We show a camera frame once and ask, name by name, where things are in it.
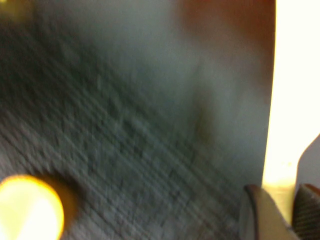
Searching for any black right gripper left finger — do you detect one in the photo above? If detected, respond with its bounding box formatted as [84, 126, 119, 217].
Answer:
[238, 184, 301, 240]

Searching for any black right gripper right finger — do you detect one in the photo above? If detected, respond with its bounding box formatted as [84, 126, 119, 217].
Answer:
[291, 183, 320, 240]

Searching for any yellow plastic knife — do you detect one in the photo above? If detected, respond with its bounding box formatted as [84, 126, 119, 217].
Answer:
[261, 0, 320, 223]

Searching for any yellow rubber duck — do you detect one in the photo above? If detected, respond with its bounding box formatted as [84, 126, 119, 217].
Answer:
[0, 174, 65, 240]

